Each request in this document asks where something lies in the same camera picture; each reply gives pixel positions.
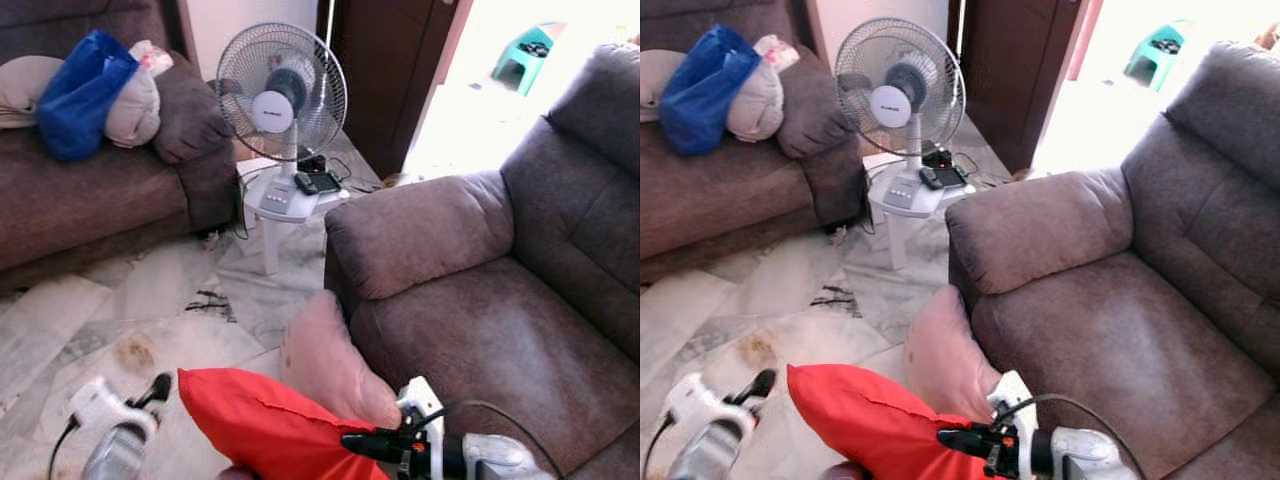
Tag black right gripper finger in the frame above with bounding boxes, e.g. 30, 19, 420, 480
341, 430, 405, 462
936, 424, 993, 457

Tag red pillow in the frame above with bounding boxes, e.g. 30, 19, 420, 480
178, 367, 393, 480
787, 363, 1003, 480

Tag pink pillow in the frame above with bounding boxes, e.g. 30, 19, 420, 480
280, 290, 404, 431
904, 285, 1005, 424

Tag large brown fabric sofa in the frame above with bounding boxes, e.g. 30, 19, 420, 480
323, 42, 641, 480
945, 40, 1280, 480

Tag small brown fabric sofa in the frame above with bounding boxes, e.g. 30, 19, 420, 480
0, 0, 239, 293
640, 0, 867, 286

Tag beige pillow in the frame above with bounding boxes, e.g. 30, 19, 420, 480
0, 55, 67, 129
104, 65, 162, 149
640, 48, 687, 123
726, 60, 786, 143

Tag flat black device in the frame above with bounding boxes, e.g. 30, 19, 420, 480
296, 171, 346, 196
919, 166, 970, 191

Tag blue bag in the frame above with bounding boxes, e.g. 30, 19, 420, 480
658, 24, 763, 157
37, 29, 141, 163

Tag white table fan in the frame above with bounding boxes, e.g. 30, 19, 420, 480
835, 17, 968, 214
216, 22, 349, 219

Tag white pink plastic bag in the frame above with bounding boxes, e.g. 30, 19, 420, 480
129, 40, 174, 78
754, 34, 802, 73

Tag dark brown wooden door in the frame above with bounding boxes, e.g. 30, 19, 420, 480
330, 0, 463, 181
950, 0, 1091, 173

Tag teal plastic stool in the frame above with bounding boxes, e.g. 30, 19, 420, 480
1123, 18, 1196, 93
490, 22, 563, 97

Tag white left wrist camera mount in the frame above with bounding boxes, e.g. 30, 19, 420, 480
68, 377, 161, 441
667, 373, 766, 438

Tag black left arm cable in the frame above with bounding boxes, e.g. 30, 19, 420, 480
47, 415, 83, 480
643, 438, 675, 480

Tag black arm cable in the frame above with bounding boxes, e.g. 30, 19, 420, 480
1018, 392, 1153, 480
428, 399, 573, 480
47, 415, 83, 480
643, 438, 675, 480

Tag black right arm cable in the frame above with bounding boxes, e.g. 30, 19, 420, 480
428, 399, 573, 480
1018, 392, 1153, 480

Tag black floor cable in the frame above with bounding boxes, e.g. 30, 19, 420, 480
955, 150, 1013, 190
325, 155, 383, 194

